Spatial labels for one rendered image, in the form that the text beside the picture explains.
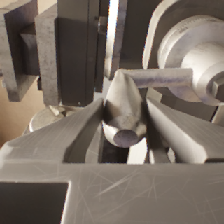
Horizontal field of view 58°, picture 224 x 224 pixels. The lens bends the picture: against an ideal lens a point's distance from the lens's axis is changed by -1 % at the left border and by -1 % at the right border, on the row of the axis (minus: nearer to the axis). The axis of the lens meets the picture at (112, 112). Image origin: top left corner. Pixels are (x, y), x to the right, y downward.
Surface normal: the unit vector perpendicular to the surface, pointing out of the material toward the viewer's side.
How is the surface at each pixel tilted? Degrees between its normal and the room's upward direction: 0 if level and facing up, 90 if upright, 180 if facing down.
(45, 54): 90
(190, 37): 90
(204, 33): 90
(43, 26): 90
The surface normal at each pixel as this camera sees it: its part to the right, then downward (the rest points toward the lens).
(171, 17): -0.02, 0.58
